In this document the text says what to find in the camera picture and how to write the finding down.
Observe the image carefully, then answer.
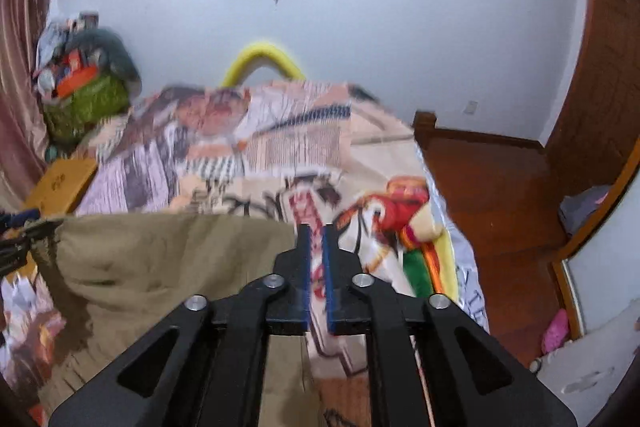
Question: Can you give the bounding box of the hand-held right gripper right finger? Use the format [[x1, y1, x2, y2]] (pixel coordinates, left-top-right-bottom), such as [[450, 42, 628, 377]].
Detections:
[[321, 223, 577, 427]]

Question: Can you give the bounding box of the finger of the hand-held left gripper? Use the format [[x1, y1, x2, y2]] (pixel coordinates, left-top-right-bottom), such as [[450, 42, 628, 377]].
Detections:
[[0, 219, 65, 275], [0, 207, 41, 229]]

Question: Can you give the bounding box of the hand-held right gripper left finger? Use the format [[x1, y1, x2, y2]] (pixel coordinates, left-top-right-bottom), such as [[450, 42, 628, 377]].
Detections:
[[47, 223, 313, 427]]

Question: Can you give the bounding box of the cardboard box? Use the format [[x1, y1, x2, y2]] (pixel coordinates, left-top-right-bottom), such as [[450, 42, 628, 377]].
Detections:
[[22, 157, 98, 214]]

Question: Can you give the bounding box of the printed blanket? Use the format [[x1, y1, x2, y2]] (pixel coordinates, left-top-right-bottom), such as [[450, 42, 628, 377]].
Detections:
[[0, 80, 491, 427]]

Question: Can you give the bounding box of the orange box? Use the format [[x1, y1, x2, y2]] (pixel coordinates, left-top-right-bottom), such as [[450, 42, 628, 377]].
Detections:
[[52, 50, 101, 100]]

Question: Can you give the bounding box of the striped pink curtain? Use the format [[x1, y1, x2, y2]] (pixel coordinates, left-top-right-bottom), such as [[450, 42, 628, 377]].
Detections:
[[0, 0, 76, 208]]

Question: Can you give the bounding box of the grey cloth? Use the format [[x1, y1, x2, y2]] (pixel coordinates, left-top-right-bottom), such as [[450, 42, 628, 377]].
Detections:
[[65, 27, 143, 98]]

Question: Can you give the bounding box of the yellow foam tube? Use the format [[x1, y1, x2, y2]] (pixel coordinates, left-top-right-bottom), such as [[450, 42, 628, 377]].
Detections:
[[220, 40, 307, 89]]

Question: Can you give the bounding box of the wooden framed mirror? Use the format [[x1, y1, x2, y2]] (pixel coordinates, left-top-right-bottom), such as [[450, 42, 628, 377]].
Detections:
[[550, 147, 640, 340]]

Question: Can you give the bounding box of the grey-purple cloth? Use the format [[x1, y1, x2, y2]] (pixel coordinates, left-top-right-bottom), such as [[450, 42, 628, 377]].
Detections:
[[559, 184, 613, 235]]

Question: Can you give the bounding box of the white cloth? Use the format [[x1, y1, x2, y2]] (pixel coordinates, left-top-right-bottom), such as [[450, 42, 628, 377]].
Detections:
[[532, 302, 640, 418]]

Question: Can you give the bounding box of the wooden door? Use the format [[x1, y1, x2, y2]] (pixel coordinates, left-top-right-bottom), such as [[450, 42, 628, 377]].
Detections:
[[540, 0, 640, 188]]

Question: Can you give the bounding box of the wooden bed frame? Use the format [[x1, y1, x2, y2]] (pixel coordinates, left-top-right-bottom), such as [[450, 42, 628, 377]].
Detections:
[[412, 110, 546, 158]]

